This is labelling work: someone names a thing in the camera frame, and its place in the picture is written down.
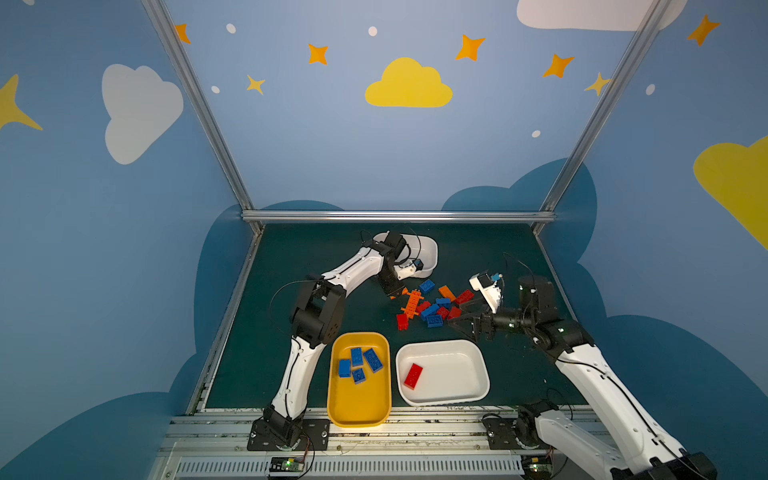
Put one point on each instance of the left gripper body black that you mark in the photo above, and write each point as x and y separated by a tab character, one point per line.
390	280

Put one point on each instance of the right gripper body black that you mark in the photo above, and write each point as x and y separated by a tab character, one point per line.
487	323

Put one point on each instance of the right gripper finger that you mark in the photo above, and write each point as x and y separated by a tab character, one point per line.
476	306
465	333

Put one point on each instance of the red cube brick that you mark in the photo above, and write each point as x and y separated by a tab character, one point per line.
403	322

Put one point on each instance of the red 2x4 lego brick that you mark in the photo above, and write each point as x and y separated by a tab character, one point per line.
413	376

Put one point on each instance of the blue 2x3 lego brick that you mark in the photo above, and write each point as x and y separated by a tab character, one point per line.
356	357

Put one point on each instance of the blue 2x4 brick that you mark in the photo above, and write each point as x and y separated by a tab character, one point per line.
373	360

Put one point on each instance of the small blue 2x2 brick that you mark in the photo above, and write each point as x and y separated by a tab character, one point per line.
358	376

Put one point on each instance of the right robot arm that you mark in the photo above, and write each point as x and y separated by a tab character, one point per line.
642	448

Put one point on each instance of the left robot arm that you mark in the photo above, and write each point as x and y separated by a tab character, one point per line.
316	321

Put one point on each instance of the large red lego plate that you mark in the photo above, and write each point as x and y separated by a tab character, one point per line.
465	297

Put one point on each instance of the red sloped brick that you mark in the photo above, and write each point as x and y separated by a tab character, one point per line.
454	313

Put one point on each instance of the orange 2x4 plate right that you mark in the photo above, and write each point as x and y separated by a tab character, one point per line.
446	293

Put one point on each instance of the blue 2x2 open brick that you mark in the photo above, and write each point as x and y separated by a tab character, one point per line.
434	321

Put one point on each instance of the blue 2x3 brick far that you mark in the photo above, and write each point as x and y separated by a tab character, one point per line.
426	286

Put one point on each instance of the orange lego chassis piece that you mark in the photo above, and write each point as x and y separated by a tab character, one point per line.
414	298

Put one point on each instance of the far white plastic bin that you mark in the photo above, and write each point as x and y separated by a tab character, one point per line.
421	247

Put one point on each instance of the white plastic bin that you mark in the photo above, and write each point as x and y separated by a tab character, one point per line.
454	371
421	247

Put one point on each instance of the near white plastic bin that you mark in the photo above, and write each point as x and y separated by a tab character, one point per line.
454	371

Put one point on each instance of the red long brick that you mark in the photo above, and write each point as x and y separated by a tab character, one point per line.
422	307

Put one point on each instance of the yellow plastic bin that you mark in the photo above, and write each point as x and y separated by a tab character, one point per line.
359	390

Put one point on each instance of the right circuit board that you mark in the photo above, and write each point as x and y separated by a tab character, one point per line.
536	468

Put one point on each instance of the circuit board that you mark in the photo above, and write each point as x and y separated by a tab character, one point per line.
285	466
536	468

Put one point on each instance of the left circuit board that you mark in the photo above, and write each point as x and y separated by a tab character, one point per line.
285	466

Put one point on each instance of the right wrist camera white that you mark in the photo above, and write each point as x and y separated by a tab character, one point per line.
490	286

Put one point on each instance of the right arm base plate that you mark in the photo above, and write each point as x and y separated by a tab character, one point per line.
507	433

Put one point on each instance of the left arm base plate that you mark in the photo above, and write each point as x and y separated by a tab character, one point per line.
311	433

